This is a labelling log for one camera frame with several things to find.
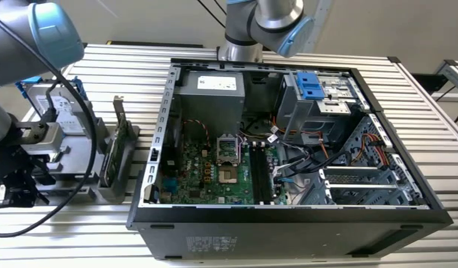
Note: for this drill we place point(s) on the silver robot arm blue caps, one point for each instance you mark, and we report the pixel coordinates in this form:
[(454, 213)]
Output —
[(17, 42)]

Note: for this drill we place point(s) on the hard disk in blue carrier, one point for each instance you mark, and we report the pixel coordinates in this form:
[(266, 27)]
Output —
[(65, 107)]

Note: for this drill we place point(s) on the green graphics card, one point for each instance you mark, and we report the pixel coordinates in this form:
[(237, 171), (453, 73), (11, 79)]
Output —
[(119, 145)]

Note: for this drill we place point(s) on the grey parts rack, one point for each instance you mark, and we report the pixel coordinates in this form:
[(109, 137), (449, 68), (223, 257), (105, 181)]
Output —
[(117, 195)]

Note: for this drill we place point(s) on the green motherboard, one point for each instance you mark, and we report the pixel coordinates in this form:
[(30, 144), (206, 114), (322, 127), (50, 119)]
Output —
[(191, 167)]

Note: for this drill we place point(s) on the grey power supply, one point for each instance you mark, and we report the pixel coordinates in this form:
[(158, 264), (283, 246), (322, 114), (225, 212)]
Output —
[(210, 111)]

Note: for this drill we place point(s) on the CPU socket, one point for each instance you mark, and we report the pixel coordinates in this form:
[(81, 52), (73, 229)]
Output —
[(229, 174)]

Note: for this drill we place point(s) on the black PC case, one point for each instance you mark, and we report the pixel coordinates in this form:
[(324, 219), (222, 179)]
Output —
[(251, 231)]

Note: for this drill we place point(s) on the grey metal disk bay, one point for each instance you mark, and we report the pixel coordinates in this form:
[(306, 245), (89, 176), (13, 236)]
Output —
[(364, 168)]

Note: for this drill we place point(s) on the small slatted metal table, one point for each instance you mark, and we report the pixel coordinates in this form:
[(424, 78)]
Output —
[(453, 68)]

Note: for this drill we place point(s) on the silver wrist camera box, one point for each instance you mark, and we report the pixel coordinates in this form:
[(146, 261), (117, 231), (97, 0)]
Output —
[(43, 139)]

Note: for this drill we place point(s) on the blue plastic drive bracket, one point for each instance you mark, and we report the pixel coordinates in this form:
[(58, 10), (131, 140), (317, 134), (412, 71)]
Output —
[(309, 83)]

